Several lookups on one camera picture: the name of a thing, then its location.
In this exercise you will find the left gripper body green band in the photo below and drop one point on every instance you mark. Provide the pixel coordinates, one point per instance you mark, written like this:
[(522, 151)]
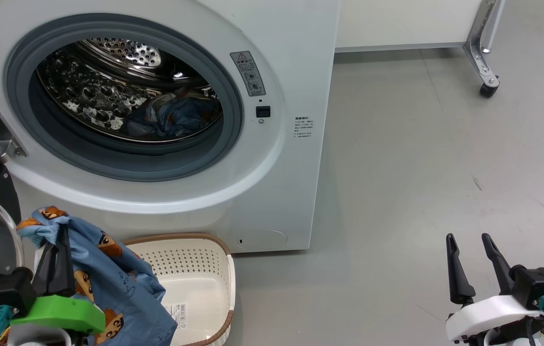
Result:
[(60, 312)]

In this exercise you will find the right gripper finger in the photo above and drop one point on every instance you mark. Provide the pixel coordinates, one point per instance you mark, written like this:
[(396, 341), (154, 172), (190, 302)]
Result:
[(500, 269), (459, 283)]

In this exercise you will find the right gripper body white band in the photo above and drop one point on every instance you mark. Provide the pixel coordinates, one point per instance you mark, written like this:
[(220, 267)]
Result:
[(488, 312)]

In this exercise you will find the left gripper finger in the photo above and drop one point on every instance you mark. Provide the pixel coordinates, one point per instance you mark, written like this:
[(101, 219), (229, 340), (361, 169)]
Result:
[(65, 269), (45, 276)]

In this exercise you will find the blue cartoon print pajama trousers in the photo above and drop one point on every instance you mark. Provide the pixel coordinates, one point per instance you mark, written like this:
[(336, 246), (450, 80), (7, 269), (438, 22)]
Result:
[(123, 288)]

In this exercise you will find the blue and cream pajama top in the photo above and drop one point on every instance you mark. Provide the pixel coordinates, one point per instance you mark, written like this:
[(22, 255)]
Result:
[(180, 117)]

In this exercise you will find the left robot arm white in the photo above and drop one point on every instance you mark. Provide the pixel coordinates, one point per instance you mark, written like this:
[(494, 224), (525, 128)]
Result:
[(36, 339)]

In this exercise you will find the steel washer drum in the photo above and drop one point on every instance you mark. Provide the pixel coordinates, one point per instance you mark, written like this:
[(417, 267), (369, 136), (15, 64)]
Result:
[(89, 96)]

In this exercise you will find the round washer filter cover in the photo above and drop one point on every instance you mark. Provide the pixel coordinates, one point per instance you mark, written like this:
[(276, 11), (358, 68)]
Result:
[(267, 239)]

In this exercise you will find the white front-load washing machine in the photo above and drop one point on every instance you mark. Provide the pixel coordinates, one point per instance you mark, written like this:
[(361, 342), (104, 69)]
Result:
[(281, 192)]

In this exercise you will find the basket product label sticker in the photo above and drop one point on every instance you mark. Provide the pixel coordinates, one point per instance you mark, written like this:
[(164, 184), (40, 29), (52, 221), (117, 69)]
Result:
[(178, 315)]

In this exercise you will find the cream perforated laundry basket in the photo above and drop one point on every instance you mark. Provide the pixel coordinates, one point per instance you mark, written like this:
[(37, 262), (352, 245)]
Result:
[(195, 288)]

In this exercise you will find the metal leg with caster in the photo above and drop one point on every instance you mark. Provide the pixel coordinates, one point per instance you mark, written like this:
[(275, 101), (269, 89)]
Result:
[(489, 90)]

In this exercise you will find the white partition panel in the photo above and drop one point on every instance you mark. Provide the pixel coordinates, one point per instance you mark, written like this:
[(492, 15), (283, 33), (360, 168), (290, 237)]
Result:
[(396, 24)]

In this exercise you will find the grey warning sticker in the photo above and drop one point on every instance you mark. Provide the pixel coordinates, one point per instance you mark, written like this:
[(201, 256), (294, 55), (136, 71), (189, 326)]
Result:
[(247, 72)]

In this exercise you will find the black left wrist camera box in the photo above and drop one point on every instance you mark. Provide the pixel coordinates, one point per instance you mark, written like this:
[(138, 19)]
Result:
[(7, 290)]

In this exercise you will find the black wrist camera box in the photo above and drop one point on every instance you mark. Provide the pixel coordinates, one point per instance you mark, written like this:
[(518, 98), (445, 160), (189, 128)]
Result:
[(7, 290), (538, 286)]

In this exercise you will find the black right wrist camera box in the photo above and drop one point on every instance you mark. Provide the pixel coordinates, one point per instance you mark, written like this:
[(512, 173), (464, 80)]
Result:
[(538, 286)]

